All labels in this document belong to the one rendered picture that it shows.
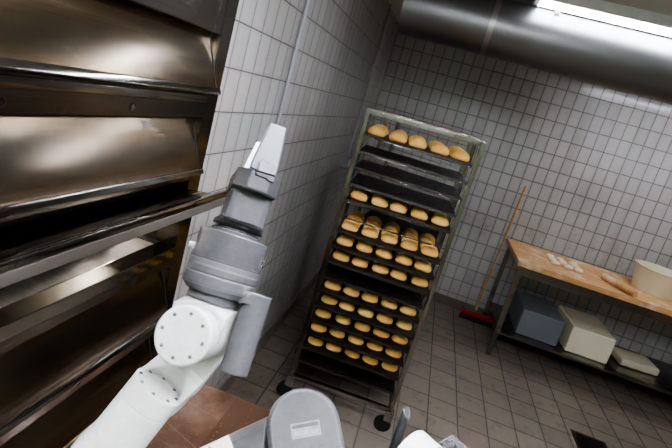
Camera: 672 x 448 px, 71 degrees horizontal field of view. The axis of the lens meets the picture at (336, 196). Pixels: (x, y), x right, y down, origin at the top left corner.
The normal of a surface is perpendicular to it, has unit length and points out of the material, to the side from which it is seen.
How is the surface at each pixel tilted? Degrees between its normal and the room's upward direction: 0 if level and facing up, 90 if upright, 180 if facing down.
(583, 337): 90
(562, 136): 90
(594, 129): 90
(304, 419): 34
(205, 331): 67
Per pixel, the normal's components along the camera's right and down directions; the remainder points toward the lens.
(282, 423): 0.09, -0.70
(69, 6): 0.97, -0.04
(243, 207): 0.32, -0.11
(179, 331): -0.07, -0.22
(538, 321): -0.23, 0.15
